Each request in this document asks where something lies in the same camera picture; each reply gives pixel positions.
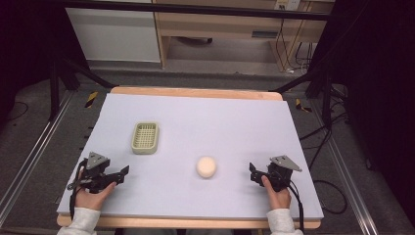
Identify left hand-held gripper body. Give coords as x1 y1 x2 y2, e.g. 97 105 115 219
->
67 151 115 194

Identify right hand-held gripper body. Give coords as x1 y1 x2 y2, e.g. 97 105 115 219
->
266 155 303 193

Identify green slotted soap dish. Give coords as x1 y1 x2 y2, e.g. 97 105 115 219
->
130 121 161 156

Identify round cream soap bar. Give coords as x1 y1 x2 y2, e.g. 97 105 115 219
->
196 156 218 179

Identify person's right hand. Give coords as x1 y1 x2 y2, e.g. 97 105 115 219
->
260 174 293 212

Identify person's left hand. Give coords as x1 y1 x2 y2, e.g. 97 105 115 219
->
74 181 117 212

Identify pale blue table mat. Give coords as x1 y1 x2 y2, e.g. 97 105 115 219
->
56 93 325 220

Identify yellow black hazard tape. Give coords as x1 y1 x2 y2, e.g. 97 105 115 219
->
84 91 99 109
295 98 313 114

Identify wooden table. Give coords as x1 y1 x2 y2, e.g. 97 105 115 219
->
56 85 323 230

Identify black metal stand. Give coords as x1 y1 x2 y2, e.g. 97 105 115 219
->
268 63 335 129
48 53 117 122

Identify white cabinet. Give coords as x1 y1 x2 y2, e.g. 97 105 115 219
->
65 7 161 64

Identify wooden desk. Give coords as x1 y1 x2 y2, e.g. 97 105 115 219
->
152 0 331 72

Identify white power strip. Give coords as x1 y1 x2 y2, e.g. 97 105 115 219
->
274 0 300 12

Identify left hand-held gripper black cable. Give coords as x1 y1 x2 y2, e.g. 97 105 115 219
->
69 159 88 220

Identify hand-held gripper black cable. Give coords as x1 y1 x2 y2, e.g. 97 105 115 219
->
69 159 88 220
286 178 305 234

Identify right hand-held gripper black cable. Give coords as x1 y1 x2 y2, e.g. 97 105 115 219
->
286 178 305 234

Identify black floor cable loop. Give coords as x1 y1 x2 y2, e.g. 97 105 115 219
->
312 179 348 215

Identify metal floor rail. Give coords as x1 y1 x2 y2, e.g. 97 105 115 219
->
0 89 76 226
309 97 386 235

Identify black cables under desk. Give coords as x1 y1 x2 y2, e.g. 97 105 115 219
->
275 18 315 73

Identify black horizontal frame bar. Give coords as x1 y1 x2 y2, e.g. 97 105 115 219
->
61 0 331 22

